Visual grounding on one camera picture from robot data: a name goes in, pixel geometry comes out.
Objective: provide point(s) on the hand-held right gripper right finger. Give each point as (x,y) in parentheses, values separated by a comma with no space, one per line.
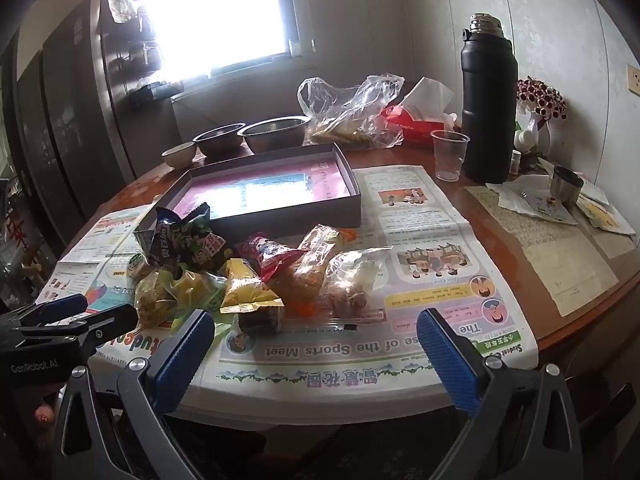
(447,360)

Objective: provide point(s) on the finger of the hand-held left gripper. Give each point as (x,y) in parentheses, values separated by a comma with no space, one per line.
(110,321)
(65,306)

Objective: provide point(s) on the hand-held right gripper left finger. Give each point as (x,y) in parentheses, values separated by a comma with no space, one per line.
(185,352)

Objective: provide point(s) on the clear brown crisp packet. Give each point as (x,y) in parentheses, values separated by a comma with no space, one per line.
(152,299)

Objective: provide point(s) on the light green snack packet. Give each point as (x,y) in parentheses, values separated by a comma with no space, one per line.
(197,290)

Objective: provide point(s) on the yellow snack packet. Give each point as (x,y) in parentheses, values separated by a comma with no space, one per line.
(245,285)

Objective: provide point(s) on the dark green snack packet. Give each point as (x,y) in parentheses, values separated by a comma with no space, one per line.
(202,240)

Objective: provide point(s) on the red candy packet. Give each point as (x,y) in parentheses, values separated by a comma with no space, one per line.
(265,256)

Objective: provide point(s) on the clear pastry packet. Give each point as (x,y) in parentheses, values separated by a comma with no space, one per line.
(350,280)

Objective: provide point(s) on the long orange cracker packet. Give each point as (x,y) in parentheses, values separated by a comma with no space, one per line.
(312,260)

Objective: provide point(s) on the grey cardboard box pink lining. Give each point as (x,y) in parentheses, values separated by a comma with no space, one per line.
(260,187)

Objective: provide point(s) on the person's left hand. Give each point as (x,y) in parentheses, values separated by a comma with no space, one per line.
(43,413)

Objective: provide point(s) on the cartoon-printed newspaper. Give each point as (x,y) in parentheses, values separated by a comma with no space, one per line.
(425,310)

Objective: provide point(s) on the small green-lidded cup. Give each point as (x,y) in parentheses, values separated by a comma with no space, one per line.
(136,264)

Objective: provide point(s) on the newspaper with balloon picture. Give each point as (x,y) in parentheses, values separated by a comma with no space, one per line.
(95,245)

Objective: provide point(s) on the dark brown snack packet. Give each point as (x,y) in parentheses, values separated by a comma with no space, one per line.
(257,320)

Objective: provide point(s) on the handwritten paper sheet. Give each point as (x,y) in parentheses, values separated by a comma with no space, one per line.
(550,255)

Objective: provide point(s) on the wooden chair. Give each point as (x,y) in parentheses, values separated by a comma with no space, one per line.
(615,410)

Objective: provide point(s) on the small ceramic bowl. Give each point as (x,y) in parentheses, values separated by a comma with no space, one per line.
(178,155)

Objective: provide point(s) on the crumpled white paper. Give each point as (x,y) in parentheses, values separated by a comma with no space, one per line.
(530,200)

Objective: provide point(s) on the dark grey refrigerator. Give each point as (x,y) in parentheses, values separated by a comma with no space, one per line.
(65,110)

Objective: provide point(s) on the clear plastic cup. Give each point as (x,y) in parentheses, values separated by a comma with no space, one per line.
(448,155)

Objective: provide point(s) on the white medicine bottles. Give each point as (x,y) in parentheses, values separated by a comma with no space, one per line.
(515,161)

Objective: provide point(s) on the steel cup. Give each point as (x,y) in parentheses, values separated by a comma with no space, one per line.
(566,185)

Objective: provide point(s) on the small steel bowl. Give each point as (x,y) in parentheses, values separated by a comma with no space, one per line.
(219,139)

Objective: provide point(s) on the yellow white paper packet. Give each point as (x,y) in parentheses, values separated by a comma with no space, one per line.
(605,215)

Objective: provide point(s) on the white pill bottle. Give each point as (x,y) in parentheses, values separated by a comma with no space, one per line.
(525,140)

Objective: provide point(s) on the large steel bowl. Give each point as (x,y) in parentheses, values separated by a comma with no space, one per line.
(274,132)

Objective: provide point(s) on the red tissue box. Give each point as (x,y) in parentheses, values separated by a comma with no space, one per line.
(415,122)

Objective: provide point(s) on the black thermos flask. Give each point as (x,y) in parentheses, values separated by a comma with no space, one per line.
(487,100)

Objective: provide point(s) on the clear plastic bag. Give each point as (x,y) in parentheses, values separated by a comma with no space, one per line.
(350,110)

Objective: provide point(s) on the small flower vase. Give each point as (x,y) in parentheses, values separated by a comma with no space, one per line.
(542,97)

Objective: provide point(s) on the bright window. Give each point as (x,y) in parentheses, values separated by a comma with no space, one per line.
(215,10)

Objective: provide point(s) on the wall rack with jars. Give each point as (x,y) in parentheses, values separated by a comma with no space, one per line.
(140,50)

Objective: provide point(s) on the wall socket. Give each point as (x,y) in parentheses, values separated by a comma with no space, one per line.
(634,77)

